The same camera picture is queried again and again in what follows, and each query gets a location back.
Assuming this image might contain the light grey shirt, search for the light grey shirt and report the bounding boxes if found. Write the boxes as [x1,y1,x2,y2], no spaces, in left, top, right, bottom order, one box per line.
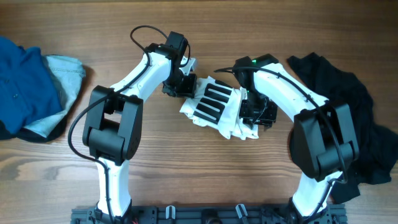
[25,55,86,136]

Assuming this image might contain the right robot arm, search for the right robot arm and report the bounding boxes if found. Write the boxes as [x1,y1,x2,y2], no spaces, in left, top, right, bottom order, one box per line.
[232,54,359,223]

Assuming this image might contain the dark garment under blue shirt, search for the dark garment under blue shirt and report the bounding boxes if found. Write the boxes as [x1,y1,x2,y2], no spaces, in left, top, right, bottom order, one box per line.
[1,117,67,143]

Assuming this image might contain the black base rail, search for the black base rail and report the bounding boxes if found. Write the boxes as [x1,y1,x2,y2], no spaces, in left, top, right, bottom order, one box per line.
[70,204,348,224]

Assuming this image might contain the black shirt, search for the black shirt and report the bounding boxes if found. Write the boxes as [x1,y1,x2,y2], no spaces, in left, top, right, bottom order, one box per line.
[287,52,397,203]

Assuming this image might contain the blue shirt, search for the blue shirt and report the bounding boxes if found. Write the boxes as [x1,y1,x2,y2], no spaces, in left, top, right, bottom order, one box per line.
[1,37,62,134]

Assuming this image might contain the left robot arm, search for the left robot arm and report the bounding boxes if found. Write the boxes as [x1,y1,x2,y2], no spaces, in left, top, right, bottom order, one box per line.
[71,32,197,223]

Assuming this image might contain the white polo shirt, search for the white polo shirt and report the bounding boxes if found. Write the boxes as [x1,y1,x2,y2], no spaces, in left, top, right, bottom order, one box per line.
[180,77,259,140]

